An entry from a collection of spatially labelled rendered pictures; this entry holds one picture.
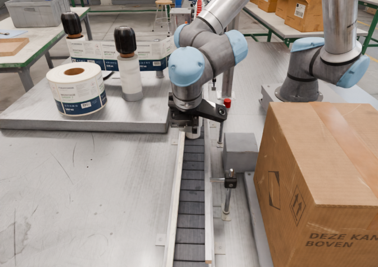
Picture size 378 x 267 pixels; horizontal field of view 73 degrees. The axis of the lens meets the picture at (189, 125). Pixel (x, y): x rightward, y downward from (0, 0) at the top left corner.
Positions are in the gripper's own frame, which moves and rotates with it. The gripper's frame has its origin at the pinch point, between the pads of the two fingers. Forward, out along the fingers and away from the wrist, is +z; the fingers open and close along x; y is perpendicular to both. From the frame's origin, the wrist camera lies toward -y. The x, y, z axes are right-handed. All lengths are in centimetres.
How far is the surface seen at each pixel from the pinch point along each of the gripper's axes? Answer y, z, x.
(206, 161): -3.3, -11.3, 14.1
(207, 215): -3.2, -19.6, 28.4
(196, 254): -1.2, -14.6, 36.2
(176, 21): 12, 24, -74
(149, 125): 17.9, 11.3, -6.4
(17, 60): 122, 57, -72
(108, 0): 279, 450, -615
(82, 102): 43.7, 7.4, -13.6
